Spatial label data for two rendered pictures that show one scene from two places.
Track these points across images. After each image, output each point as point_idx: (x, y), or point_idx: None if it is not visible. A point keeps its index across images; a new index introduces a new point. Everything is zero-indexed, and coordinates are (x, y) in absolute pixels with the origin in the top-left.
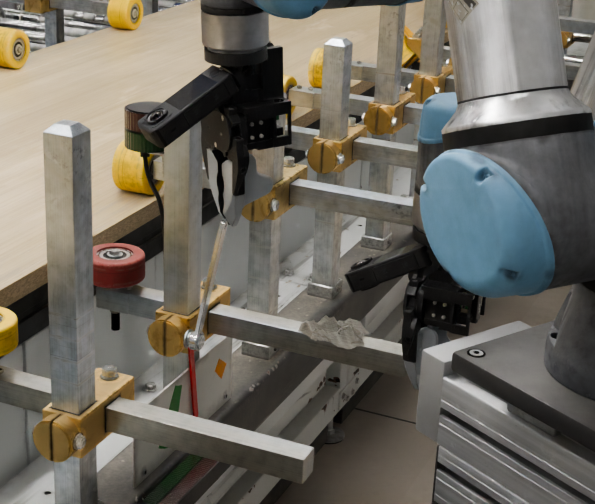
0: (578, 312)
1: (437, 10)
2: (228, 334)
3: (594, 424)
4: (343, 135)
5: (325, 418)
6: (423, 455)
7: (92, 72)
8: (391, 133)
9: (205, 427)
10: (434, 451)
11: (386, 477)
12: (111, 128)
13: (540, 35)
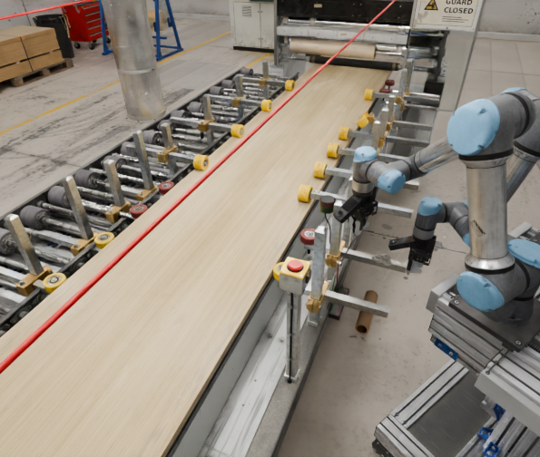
0: None
1: (385, 117)
2: (348, 257)
3: (500, 333)
4: None
5: None
6: (367, 241)
7: (265, 137)
8: None
9: (356, 301)
10: (369, 240)
11: (357, 250)
12: (283, 168)
13: (504, 241)
